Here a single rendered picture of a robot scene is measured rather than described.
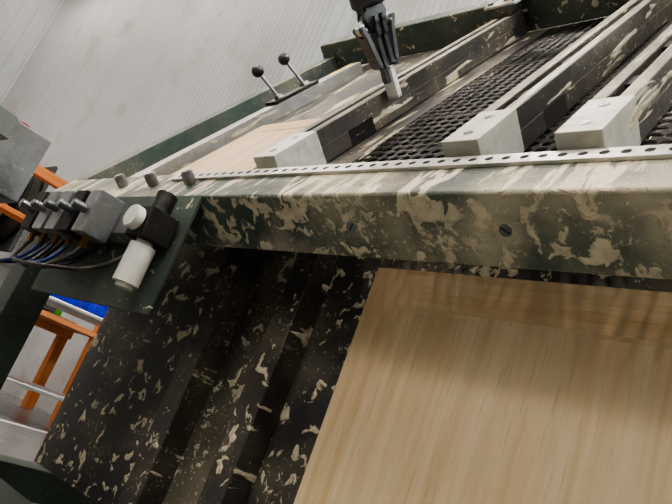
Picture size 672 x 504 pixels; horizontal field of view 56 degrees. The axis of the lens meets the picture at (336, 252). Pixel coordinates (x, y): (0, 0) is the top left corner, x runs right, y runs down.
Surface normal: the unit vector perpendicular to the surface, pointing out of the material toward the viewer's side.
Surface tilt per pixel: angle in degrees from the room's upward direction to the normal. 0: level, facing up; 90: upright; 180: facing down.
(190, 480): 90
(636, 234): 146
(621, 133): 90
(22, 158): 90
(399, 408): 90
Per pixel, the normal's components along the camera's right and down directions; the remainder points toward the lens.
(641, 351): -0.59, -0.45
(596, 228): -0.62, 0.49
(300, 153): 0.73, 0.05
